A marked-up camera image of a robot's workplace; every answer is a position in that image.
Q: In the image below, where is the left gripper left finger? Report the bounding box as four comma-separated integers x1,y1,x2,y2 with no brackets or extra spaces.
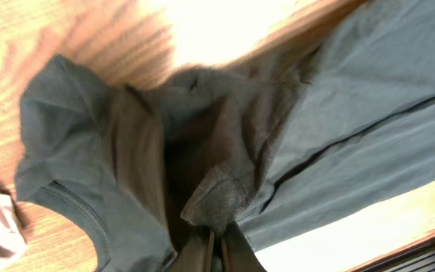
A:
168,228,214,272

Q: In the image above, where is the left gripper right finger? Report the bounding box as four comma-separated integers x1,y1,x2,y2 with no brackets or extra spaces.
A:
221,222,266,272

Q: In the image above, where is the black Nike t-shirt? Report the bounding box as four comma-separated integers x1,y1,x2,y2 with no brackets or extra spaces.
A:
15,0,435,271

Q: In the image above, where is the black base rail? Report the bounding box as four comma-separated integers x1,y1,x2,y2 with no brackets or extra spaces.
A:
352,237,435,272

